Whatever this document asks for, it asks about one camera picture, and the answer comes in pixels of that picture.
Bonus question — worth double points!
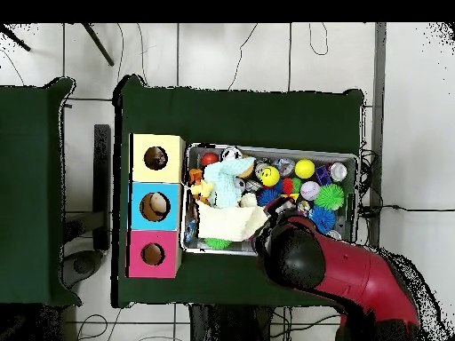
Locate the yellow plush duck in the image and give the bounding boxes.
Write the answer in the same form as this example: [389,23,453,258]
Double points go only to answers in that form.
[189,178,215,200]

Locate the black tripod leg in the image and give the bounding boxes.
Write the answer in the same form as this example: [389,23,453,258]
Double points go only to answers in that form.
[0,24,32,53]
[80,22,116,67]

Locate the colourful dotted cloth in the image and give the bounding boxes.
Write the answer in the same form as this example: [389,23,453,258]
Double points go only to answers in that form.
[145,147,167,170]

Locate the red ball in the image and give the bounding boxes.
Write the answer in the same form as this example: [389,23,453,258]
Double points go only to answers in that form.
[200,152,220,168]

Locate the dark green table cloth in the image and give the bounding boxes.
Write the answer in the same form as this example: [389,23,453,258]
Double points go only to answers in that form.
[0,77,83,307]
[111,75,365,315]

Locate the plain yellow ball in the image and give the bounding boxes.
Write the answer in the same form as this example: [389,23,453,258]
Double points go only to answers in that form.
[293,158,316,179]

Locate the green spiky rubber ball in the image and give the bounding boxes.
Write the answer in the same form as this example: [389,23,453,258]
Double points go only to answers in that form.
[204,237,233,250]
[314,183,345,211]

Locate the light blue muslin cloth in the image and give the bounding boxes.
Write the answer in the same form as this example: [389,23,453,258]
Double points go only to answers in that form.
[203,155,256,209]

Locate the shallow wire mesh bin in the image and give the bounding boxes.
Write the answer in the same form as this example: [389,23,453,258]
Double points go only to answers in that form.
[179,142,360,257]

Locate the yellow smiley face ball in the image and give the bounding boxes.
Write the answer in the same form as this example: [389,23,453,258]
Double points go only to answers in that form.
[259,165,281,187]

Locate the orange plastic toy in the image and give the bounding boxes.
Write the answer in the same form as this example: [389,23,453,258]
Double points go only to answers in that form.
[188,168,212,208]

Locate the cream muslin cloth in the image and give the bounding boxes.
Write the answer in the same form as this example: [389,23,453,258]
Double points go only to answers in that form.
[196,193,271,243]

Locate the wooden box with three holes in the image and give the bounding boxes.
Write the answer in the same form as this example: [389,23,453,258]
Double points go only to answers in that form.
[125,132,187,279]

